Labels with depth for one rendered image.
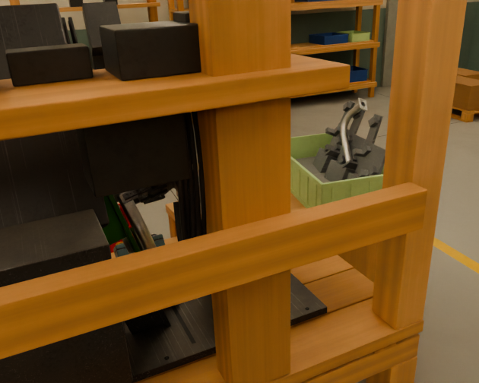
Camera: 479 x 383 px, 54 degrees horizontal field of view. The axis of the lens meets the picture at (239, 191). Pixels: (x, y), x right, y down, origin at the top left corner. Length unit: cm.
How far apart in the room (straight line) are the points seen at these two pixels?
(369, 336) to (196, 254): 59
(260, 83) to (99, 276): 38
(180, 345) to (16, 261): 45
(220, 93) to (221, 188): 17
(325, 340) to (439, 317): 167
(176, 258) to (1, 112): 33
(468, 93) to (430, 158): 544
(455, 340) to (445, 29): 193
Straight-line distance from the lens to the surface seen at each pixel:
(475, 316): 289
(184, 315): 126
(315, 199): 190
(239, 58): 76
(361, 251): 205
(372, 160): 202
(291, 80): 77
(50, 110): 66
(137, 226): 109
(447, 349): 263
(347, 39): 737
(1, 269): 91
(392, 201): 97
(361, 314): 129
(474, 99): 657
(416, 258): 117
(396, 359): 133
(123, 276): 76
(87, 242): 93
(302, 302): 128
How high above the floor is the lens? 167
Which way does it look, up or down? 23 degrees down
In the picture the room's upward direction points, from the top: 3 degrees counter-clockwise
